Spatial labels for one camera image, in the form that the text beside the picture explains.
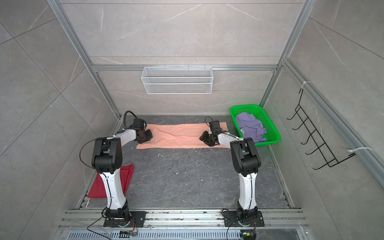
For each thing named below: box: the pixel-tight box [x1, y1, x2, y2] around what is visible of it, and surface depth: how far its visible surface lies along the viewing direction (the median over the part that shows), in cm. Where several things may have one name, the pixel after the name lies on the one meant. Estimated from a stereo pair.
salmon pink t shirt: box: [136, 123, 229, 150], surface depth 106 cm
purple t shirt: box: [235, 112, 267, 143], surface depth 113 cm
